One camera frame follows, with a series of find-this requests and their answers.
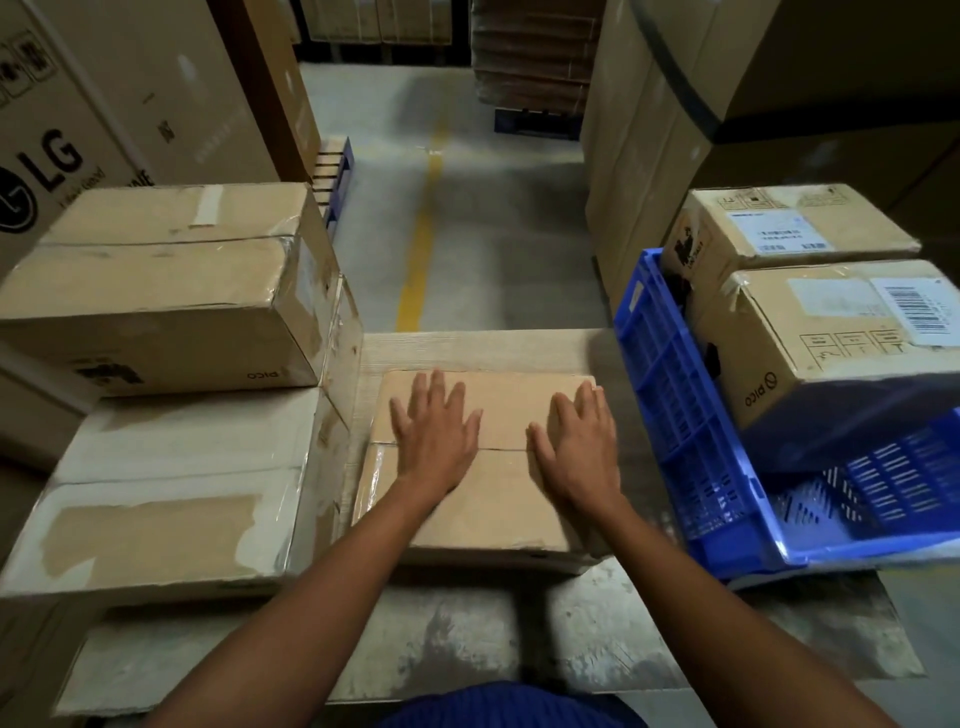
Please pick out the person's left thumb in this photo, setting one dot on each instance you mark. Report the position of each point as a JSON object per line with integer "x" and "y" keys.
{"x": 470, "y": 435}

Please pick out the large printed appliance carton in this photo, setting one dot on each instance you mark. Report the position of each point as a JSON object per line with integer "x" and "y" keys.
{"x": 97, "y": 97}

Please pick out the blue plastic crate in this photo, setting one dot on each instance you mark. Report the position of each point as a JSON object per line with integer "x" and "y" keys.
{"x": 697, "y": 450}

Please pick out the white-topped torn cardboard box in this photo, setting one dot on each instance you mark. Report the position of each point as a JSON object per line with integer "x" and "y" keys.
{"x": 180, "y": 487}

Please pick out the small plain cardboard box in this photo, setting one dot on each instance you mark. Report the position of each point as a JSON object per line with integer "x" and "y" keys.
{"x": 495, "y": 510}

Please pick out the stack of flattened brown cartons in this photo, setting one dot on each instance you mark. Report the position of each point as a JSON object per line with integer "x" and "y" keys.
{"x": 536, "y": 52}

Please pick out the row of distant cardboard cartons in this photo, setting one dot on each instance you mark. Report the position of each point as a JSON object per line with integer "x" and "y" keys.
{"x": 375, "y": 19}

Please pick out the person's left middle finger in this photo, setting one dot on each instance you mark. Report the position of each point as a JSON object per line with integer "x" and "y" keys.
{"x": 438, "y": 397}

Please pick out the person's right forearm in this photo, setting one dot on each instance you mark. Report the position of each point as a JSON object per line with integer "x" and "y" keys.
{"x": 720, "y": 622}

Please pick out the cardboard box with white label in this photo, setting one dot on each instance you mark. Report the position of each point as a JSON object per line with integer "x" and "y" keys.
{"x": 787, "y": 225}

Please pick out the person's right hand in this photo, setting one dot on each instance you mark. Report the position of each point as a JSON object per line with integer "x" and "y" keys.
{"x": 581, "y": 461}

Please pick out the tall dark brown carton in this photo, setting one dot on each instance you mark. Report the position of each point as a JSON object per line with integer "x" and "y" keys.
{"x": 270, "y": 82}

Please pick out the person's right middle finger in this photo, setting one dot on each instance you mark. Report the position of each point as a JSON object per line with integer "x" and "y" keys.
{"x": 586, "y": 409}

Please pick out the taped brown cardboard box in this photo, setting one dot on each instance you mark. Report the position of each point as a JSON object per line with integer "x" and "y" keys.
{"x": 165, "y": 300}

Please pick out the cardboard box with barcode label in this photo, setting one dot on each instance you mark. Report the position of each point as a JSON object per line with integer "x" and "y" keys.
{"x": 817, "y": 352}

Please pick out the person's left little finger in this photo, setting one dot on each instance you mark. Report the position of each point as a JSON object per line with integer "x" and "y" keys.
{"x": 400, "y": 421}

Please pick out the person's right little finger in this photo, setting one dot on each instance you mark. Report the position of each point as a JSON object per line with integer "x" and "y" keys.
{"x": 615, "y": 441}

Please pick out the person's left forearm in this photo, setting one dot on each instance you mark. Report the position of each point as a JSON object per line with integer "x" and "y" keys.
{"x": 315, "y": 592}

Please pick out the dark blue plastic pallet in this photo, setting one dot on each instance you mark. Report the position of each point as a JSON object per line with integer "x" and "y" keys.
{"x": 536, "y": 124}

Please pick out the person's left hand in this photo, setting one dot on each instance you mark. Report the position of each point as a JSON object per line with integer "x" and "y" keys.
{"x": 431, "y": 446}

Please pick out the blue pallet with wooden slats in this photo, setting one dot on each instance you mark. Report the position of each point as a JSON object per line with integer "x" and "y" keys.
{"x": 334, "y": 176}

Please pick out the person's right thumb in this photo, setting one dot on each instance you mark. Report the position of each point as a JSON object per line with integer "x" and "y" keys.
{"x": 540, "y": 446}

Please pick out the person's blue ribbed shirt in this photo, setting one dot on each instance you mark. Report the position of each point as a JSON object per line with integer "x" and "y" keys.
{"x": 510, "y": 709}

